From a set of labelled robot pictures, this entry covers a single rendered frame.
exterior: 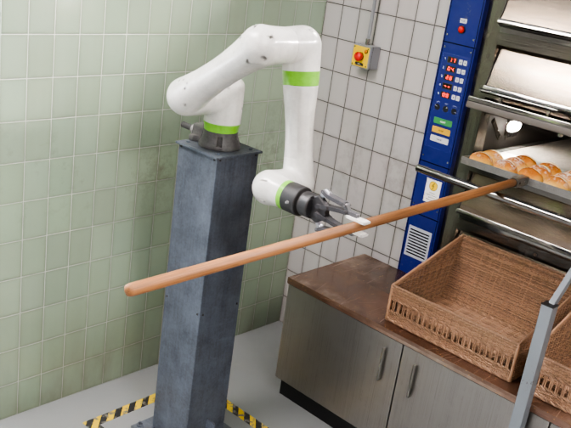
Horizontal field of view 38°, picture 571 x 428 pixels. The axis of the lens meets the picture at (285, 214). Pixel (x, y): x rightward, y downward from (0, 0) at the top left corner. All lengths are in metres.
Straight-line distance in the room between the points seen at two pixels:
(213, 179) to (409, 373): 1.05
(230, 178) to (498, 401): 1.20
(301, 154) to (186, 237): 0.61
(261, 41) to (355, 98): 1.44
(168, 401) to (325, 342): 0.67
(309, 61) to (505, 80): 1.07
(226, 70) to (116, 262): 1.21
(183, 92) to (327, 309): 1.15
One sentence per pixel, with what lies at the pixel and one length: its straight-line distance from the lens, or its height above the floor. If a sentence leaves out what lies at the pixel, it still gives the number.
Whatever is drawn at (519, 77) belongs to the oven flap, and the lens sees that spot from 3.33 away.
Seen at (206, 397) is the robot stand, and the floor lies 0.23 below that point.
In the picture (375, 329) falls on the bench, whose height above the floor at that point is 0.55.
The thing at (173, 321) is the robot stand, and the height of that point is 0.52.
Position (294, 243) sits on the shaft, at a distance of 2.11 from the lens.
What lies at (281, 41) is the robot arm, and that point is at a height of 1.64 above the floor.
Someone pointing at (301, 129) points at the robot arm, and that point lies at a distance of 2.55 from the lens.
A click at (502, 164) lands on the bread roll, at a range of 3.21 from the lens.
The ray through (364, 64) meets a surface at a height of 1.43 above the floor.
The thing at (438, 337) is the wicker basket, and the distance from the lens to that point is 3.10.
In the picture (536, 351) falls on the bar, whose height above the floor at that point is 0.79.
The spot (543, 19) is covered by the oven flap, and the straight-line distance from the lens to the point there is 3.28.
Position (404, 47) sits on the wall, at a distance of 3.62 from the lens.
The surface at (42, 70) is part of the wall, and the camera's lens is 3.00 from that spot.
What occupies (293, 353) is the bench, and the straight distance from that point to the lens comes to 3.54.
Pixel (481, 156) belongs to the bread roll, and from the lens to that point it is 3.25.
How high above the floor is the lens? 1.97
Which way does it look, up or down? 20 degrees down
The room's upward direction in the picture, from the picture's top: 8 degrees clockwise
